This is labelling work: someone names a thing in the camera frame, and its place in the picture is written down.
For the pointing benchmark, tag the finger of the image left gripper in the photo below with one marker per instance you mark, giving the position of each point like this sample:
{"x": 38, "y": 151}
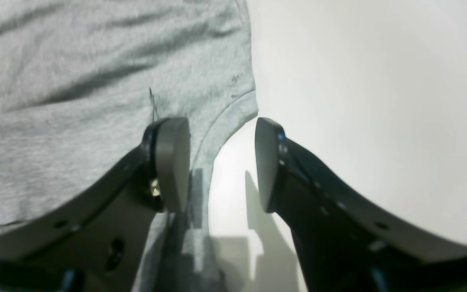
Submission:
{"x": 95, "y": 242}

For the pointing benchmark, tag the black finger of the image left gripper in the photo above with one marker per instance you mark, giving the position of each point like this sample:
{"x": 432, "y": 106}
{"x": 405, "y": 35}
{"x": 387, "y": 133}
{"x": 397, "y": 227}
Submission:
{"x": 343, "y": 241}

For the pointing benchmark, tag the grey T-shirt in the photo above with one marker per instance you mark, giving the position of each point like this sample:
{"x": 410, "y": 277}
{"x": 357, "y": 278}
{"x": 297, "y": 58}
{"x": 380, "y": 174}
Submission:
{"x": 80, "y": 80}

